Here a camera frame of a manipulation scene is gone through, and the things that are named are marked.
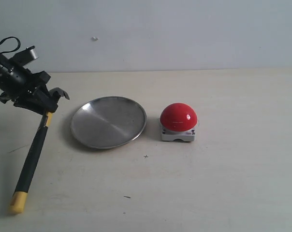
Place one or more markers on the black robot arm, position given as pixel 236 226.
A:
pixel 25 89

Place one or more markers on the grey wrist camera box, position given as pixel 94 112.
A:
pixel 25 56

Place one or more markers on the round steel plate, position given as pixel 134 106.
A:
pixel 108 122

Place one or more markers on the yellow black claw hammer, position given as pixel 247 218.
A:
pixel 18 201

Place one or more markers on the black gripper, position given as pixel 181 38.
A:
pixel 17 82

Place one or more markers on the red dome push button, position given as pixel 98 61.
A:
pixel 178 122

